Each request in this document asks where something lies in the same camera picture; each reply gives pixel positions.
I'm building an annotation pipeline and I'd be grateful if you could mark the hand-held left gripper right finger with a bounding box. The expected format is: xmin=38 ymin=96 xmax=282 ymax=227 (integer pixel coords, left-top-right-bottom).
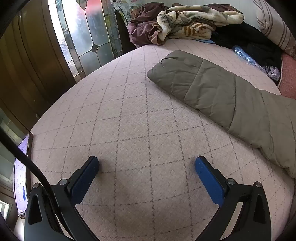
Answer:
xmin=195 ymin=156 xmax=271 ymax=241

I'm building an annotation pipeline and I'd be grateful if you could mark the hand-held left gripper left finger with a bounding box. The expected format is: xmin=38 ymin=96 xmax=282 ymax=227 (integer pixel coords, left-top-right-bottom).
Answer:
xmin=24 ymin=156 xmax=100 ymax=241

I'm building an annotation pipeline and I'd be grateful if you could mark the olive padded jacket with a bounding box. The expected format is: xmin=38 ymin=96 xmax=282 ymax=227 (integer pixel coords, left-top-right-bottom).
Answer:
xmin=147 ymin=50 xmax=296 ymax=179

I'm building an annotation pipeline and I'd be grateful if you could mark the smartphone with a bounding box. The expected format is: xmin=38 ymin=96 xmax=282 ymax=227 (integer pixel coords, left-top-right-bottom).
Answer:
xmin=13 ymin=133 xmax=34 ymax=219

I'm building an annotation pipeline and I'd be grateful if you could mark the pink quilted bed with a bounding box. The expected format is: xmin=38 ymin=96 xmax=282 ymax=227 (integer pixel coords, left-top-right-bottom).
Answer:
xmin=13 ymin=38 xmax=296 ymax=241

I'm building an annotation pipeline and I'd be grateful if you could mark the clear plastic bag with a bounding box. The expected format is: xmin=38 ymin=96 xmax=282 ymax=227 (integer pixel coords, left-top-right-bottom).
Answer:
xmin=232 ymin=45 xmax=281 ymax=80

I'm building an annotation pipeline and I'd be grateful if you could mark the red and pink cushion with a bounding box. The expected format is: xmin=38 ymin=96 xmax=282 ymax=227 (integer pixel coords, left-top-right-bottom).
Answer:
xmin=277 ymin=53 xmax=296 ymax=100

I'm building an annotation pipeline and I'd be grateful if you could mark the black clothing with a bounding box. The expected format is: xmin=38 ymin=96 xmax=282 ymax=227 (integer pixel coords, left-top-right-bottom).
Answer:
xmin=211 ymin=21 xmax=284 ymax=75

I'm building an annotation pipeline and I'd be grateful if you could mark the stained glass door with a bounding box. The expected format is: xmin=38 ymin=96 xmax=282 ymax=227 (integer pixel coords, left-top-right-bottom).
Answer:
xmin=47 ymin=0 xmax=123 ymax=80

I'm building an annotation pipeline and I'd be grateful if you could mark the leaf print blanket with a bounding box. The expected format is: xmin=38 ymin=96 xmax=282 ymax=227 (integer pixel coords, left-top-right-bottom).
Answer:
xmin=151 ymin=5 xmax=245 ymax=45

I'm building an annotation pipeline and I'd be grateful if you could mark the maroon cloth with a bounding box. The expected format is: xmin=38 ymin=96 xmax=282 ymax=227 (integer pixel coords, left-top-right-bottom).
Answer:
xmin=127 ymin=3 xmax=241 ymax=49

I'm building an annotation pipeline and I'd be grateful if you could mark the striped floral pillow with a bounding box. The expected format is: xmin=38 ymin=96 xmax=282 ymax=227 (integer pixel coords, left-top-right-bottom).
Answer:
xmin=253 ymin=0 xmax=296 ymax=57

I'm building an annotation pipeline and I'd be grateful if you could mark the black cable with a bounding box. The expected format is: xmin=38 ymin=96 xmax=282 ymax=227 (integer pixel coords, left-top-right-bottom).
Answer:
xmin=0 ymin=127 xmax=67 ymax=241

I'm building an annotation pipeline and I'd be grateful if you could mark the wooden door frame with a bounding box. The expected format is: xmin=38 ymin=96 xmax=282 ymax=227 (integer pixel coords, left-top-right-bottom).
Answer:
xmin=0 ymin=0 xmax=77 ymax=130

